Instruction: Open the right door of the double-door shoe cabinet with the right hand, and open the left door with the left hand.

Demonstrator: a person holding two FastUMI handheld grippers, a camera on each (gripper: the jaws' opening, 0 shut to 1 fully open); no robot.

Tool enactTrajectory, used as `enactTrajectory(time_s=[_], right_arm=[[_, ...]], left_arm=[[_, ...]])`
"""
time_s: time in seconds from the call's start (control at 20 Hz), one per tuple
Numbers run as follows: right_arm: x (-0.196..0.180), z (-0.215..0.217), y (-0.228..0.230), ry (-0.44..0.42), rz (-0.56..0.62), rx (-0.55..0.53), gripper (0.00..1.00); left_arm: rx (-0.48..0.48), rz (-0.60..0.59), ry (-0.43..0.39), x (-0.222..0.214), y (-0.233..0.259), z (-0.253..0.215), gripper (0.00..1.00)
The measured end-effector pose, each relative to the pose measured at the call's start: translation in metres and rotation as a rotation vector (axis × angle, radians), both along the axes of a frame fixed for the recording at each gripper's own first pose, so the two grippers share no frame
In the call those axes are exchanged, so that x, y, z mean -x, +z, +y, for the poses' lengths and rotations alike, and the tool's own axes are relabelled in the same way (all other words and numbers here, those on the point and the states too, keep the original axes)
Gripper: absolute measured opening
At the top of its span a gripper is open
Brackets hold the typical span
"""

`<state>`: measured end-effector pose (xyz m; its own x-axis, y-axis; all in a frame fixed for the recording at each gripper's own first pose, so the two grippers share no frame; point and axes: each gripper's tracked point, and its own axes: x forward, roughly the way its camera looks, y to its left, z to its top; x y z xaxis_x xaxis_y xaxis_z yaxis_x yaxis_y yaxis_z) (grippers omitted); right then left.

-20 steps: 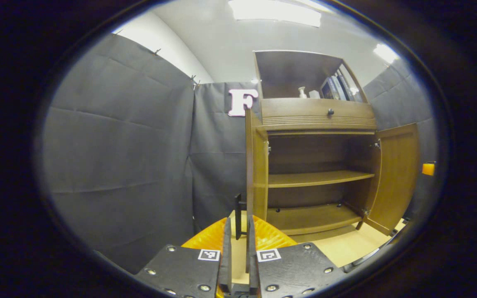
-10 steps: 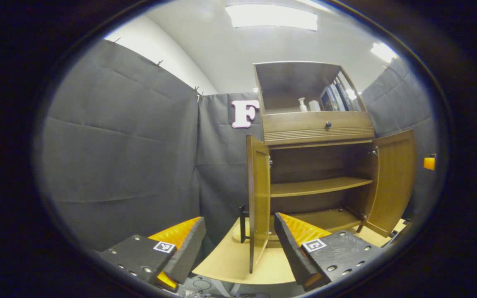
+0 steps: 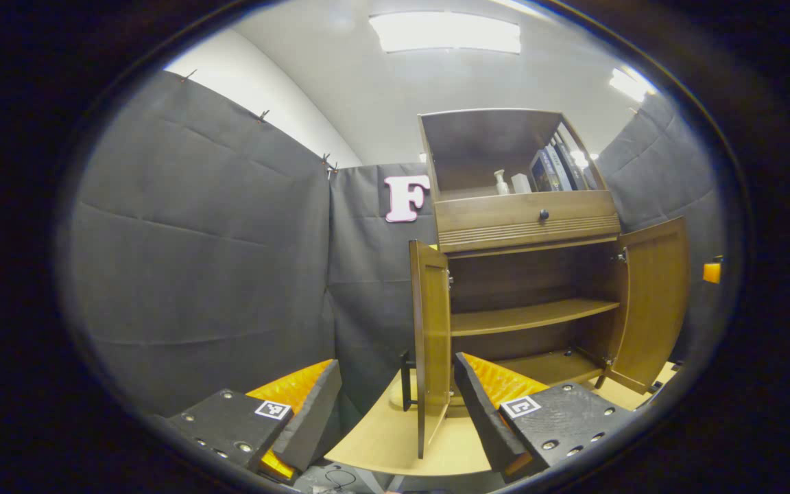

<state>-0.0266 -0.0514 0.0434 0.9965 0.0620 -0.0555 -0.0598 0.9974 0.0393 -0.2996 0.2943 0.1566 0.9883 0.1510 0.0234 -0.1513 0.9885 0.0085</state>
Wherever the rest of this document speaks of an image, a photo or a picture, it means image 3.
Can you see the wooden cabinet door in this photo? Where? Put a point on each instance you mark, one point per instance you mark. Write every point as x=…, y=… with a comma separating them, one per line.
x=433, y=329
x=652, y=302

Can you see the wooden inner cabinet shelf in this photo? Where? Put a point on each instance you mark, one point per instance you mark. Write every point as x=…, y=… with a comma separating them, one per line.
x=532, y=317

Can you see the large ceiling light panel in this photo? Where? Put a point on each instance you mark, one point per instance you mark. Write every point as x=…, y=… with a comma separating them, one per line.
x=444, y=32

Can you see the small ceiling light panel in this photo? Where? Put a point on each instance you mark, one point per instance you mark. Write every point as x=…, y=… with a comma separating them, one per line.
x=629, y=84

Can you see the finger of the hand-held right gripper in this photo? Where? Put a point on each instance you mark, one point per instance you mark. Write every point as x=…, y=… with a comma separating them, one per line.
x=712, y=272

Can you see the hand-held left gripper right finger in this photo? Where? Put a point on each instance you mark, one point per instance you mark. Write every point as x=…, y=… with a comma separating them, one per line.
x=483, y=418

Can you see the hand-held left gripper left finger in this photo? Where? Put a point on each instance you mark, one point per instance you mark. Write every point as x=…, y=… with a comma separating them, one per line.
x=313, y=418

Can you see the wooden drawer with black knob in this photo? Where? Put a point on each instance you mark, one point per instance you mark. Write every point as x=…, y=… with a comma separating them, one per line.
x=491, y=219

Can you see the metal cloth clip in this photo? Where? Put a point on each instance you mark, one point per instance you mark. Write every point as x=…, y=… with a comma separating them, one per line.
x=327, y=163
x=189, y=74
x=262, y=114

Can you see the wooden double-door shoe cabinet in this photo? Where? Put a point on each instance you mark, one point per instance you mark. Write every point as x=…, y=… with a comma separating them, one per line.
x=525, y=274

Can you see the small white box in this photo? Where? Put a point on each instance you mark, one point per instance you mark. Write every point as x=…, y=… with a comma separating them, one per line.
x=520, y=184

